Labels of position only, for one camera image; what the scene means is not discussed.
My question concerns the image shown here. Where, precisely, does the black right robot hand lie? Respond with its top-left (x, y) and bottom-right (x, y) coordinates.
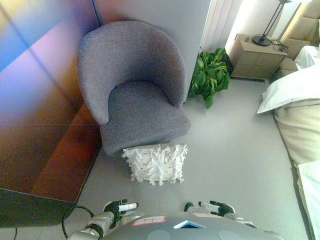
top-left (183, 200), bottom-right (236, 217)

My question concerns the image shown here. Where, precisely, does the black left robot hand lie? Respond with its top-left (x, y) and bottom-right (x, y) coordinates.
top-left (102, 199), bottom-right (140, 218)

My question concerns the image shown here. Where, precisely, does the white tufted pillow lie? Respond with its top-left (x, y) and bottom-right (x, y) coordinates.
top-left (121, 143), bottom-right (190, 187)

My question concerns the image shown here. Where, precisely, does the grey robot torso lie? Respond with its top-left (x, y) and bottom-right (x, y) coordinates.
top-left (104, 209), bottom-right (285, 240)

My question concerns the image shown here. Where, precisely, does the beige bed skirt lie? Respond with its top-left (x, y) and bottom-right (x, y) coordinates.
top-left (272, 99), bottom-right (320, 167)

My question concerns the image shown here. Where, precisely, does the grey fabric armchair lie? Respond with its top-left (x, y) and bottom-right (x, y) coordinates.
top-left (76, 20), bottom-right (192, 157)

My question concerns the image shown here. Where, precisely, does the dark wooden cabinet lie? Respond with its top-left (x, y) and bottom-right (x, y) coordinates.
top-left (0, 0), bottom-right (102, 228)

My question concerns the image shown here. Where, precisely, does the green potted plant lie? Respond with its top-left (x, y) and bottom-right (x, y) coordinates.
top-left (187, 47), bottom-right (231, 110)

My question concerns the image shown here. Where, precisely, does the white bed duvet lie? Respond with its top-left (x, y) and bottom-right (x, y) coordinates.
top-left (256, 45), bottom-right (320, 115)

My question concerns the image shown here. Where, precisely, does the beige nightstand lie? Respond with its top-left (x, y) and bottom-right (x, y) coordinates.
top-left (228, 33), bottom-right (289, 80)

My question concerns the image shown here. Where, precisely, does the black table lamp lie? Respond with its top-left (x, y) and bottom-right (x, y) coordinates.
top-left (251, 0), bottom-right (293, 47)

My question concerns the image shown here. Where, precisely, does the beige upholstered headboard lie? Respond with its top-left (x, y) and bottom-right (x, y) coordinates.
top-left (280, 0), bottom-right (320, 73)

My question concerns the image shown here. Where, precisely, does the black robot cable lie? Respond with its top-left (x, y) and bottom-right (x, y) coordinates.
top-left (61, 205), bottom-right (97, 240)

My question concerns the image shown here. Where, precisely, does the black cord on nightstand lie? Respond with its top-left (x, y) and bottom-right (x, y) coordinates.
top-left (267, 37), bottom-right (289, 53)

